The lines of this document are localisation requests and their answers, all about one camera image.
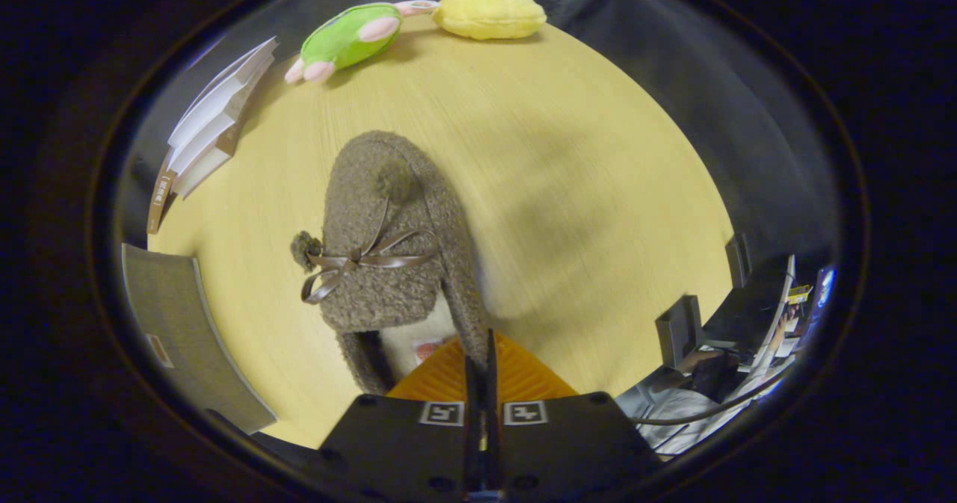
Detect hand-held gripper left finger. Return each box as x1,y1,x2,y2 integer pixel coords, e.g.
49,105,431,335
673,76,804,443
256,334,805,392
317,334,484,501

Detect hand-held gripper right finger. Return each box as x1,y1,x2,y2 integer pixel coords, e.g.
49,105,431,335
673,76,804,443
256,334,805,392
484,329,664,501

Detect brown fuzzy shoe with bow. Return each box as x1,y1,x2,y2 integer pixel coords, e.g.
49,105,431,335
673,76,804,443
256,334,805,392
289,130,492,396

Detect beige fabric storage box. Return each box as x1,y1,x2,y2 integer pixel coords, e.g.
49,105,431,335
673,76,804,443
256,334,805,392
121,243,279,436

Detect light grey striped cloth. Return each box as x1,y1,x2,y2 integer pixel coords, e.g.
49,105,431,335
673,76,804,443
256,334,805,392
615,380,752,457

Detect dark grey upright block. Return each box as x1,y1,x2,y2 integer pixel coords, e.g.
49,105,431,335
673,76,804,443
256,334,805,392
724,232,753,288
655,294,705,370

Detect dark desk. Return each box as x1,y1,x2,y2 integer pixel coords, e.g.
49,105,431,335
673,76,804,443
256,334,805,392
701,255,796,356

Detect white book with portrait cover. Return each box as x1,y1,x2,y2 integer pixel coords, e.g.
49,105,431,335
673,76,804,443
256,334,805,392
169,36,280,150

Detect black backdrop cloth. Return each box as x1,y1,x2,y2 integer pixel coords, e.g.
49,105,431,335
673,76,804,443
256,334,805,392
118,0,843,280

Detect green and yellow plush toy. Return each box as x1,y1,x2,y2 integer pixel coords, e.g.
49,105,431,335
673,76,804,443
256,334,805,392
283,0,548,85

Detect grey cable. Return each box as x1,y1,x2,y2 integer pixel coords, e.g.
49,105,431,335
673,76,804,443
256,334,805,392
630,365,795,426

